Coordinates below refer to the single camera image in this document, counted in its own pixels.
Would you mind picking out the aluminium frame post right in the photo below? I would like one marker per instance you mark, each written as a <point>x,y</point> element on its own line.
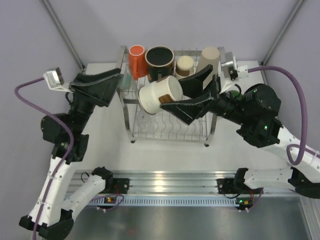
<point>293,13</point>

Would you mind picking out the steel cup cream brown sleeve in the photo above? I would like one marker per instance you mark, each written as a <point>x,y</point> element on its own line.
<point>184,67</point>

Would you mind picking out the beige paper cup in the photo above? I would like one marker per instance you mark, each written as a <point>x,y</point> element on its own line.
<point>209,56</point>

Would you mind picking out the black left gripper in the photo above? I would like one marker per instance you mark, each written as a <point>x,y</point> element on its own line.
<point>99,86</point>

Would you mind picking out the perforated cable duct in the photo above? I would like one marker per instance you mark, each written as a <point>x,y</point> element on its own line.
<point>178,201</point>

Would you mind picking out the dark teal mug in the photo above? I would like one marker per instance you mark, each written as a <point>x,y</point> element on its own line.
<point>166,90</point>

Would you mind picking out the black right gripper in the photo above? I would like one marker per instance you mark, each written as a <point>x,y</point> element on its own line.
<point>187,111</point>

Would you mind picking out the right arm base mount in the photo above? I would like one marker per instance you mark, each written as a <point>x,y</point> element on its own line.
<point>227,188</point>

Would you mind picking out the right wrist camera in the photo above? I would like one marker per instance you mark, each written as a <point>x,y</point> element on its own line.
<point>232,73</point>

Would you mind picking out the steel two-tier dish rack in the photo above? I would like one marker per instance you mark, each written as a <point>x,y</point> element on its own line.
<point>164,126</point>

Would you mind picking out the teal cup behind rack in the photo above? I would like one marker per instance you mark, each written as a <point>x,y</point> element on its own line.
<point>126,81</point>

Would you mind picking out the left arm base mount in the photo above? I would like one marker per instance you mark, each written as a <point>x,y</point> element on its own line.
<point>119,186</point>

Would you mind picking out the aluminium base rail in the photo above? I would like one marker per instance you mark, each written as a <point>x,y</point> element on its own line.
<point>144,183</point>

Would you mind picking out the aluminium frame post left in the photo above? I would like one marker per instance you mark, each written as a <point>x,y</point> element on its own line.
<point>46,4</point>

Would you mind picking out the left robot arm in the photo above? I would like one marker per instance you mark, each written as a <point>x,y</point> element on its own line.
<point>53,216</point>

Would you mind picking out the cream mug green inside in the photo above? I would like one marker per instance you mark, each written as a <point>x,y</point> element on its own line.
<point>235,93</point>

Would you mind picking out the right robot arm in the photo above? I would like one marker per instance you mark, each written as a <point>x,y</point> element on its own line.
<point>256,111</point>

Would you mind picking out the black mug with orange print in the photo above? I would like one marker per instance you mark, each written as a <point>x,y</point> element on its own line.
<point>160,63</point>

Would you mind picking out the aluminium frame post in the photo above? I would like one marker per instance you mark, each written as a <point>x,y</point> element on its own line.
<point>293,13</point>
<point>46,4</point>

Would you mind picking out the clear glass cup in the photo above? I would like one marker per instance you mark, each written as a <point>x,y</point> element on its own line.
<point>143,121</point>

